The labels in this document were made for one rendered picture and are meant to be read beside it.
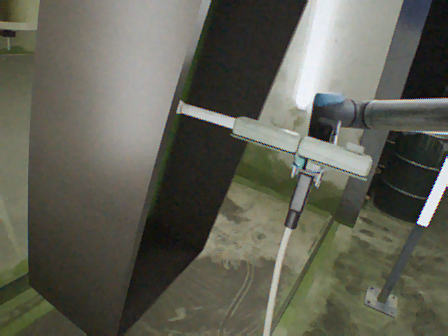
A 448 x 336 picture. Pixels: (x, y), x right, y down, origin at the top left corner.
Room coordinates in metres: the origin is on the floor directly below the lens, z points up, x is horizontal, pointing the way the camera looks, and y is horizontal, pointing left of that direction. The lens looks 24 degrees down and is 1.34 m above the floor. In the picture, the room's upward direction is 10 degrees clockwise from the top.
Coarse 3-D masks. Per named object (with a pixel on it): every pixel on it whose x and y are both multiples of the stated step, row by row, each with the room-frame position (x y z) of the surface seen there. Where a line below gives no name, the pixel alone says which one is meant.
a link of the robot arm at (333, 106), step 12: (324, 96) 0.92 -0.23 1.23; (336, 96) 0.91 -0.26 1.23; (312, 108) 0.94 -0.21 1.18; (324, 108) 0.91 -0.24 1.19; (336, 108) 0.91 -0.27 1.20; (348, 108) 0.93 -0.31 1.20; (312, 120) 0.93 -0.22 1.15; (336, 120) 0.90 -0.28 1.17; (348, 120) 0.93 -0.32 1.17; (336, 132) 0.91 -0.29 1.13
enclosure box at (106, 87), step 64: (64, 0) 0.59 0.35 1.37; (128, 0) 0.53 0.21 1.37; (192, 0) 0.49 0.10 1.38; (256, 0) 1.10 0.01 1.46; (64, 64) 0.59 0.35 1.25; (128, 64) 0.53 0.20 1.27; (192, 64) 1.17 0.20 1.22; (256, 64) 1.08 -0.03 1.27; (64, 128) 0.59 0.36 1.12; (128, 128) 0.53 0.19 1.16; (192, 128) 1.16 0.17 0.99; (64, 192) 0.59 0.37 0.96; (128, 192) 0.53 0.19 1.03; (192, 192) 1.14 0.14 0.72; (64, 256) 0.60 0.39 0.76; (128, 256) 0.52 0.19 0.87; (192, 256) 1.06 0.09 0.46; (128, 320) 0.67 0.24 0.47
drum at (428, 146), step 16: (400, 144) 2.78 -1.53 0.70; (416, 144) 2.64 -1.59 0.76; (432, 144) 2.57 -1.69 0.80; (400, 160) 2.71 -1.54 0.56; (416, 160) 2.60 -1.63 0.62; (432, 160) 2.55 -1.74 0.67; (384, 176) 2.85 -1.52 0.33; (400, 176) 2.66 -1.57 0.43; (416, 176) 2.57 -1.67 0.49; (432, 176) 2.54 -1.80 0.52; (384, 192) 2.75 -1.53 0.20; (400, 192) 2.61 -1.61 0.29; (416, 192) 2.55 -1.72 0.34; (384, 208) 2.68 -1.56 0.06; (400, 208) 2.58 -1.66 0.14; (416, 208) 2.54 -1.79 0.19
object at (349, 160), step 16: (176, 112) 0.75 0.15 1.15; (192, 112) 0.74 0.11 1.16; (208, 112) 0.73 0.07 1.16; (240, 128) 0.68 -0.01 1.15; (256, 128) 0.67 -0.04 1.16; (272, 128) 0.67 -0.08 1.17; (256, 144) 0.67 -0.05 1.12; (272, 144) 0.65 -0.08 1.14; (288, 144) 0.64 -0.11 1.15; (304, 144) 0.63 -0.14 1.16; (320, 144) 0.63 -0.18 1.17; (352, 144) 0.62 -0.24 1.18; (320, 160) 0.62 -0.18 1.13; (336, 160) 0.61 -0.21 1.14; (352, 160) 0.60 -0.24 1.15; (368, 160) 0.59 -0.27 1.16; (304, 176) 0.63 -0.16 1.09; (304, 192) 0.62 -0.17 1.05; (288, 224) 0.62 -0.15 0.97
